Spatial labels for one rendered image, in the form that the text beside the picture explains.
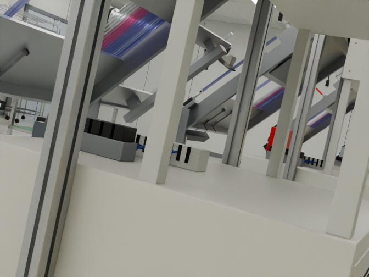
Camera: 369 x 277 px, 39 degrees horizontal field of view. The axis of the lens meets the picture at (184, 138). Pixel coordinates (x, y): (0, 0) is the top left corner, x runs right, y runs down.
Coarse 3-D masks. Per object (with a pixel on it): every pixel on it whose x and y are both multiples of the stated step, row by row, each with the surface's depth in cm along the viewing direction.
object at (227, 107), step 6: (228, 102) 243; (216, 108) 237; (222, 108) 247; (228, 108) 252; (252, 108) 272; (258, 108) 279; (210, 114) 246; (222, 114) 255; (252, 114) 283; (204, 120) 249; (210, 120) 254; (216, 120) 259; (222, 120) 264; (228, 120) 270; (222, 126) 274; (228, 126) 280
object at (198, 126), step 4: (196, 124) 242; (200, 124) 247; (208, 124) 257; (188, 128) 233; (192, 128) 236; (196, 128) 239; (200, 128) 244; (204, 128) 248; (208, 128) 253; (212, 128) 259; (216, 128) 265; (220, 128) 271; (224, 128) 277; (216, 132) 263; (220, 132) 267; (224, 132) 272
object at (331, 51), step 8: (312, 40) 226; (328, 40) 237; (328, 48) 247; (336, 48) 254; (328, 56) 259; (336, 56) 265; (280, 64) 221; (288, 64) 225; (328, 64) 272; (272, 72) 224; (280, 72) 229; (288, 72) 235; (304, 72) 262; (272, 80) 247; (280, 80) 254
